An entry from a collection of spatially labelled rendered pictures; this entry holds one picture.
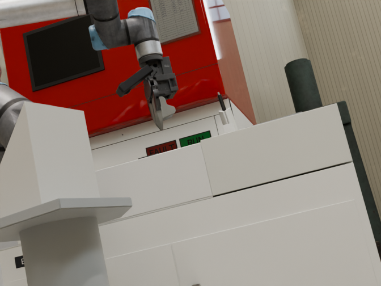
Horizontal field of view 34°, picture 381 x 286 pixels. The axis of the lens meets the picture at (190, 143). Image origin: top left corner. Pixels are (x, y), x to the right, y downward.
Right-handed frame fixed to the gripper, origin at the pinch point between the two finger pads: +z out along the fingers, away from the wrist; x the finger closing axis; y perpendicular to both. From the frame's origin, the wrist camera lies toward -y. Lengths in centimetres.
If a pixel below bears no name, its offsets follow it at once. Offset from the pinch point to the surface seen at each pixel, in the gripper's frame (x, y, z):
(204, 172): -17.3, 4.2, 18.6
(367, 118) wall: 775, 592, -170
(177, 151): -14.6, -0.6, 11.5
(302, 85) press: 578, 375, -185
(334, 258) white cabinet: -30, 26, 46
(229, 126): 3.5, 22.3, 2.5
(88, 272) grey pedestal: -39, -31, 38
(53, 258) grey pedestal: -40, -38, 34
